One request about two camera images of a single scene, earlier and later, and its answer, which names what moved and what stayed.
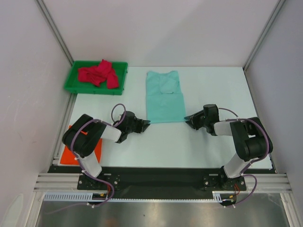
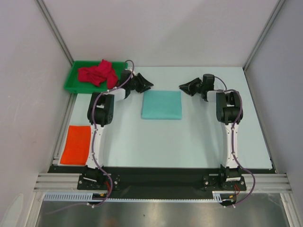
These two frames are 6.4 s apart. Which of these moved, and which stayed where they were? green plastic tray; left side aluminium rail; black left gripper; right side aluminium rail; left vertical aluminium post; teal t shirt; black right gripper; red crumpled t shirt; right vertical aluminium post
Moved: black right gripper; black left gripper; teal t shirt
Stayed: left side aluminium rail; right side aluminium rail; left vertical aluminium post; red crumpled t shirt; green plastic tray; right vertical aluminium post
